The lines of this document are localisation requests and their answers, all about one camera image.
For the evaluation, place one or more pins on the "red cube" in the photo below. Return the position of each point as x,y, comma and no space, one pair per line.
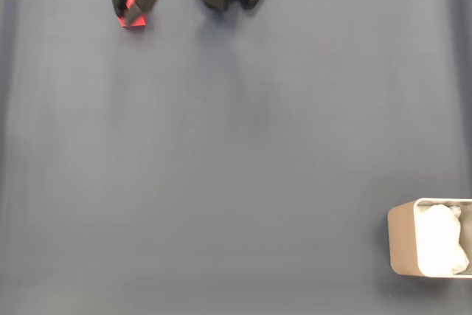
136,23

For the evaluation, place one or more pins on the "beige metal box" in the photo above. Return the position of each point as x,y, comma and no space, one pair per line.
402,241

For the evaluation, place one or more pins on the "dark blue mat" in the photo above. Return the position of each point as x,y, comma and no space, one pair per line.
221,145

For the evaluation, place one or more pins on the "white crumpled paper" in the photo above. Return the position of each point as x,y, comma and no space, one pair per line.
439,241

